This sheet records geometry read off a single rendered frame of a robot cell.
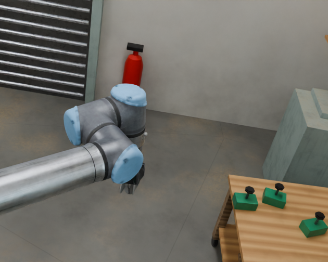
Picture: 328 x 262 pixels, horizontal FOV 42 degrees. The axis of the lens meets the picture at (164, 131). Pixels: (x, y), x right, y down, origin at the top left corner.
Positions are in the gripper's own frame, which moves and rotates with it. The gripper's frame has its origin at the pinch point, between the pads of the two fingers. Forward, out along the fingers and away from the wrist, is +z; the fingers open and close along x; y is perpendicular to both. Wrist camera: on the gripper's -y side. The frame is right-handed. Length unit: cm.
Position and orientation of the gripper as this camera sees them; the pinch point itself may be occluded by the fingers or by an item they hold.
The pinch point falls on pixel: (129, 188)
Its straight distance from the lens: 135.1
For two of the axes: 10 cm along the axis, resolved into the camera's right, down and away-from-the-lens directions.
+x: 9.9, 1.1, -0.6
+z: -0.5, 8.1, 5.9
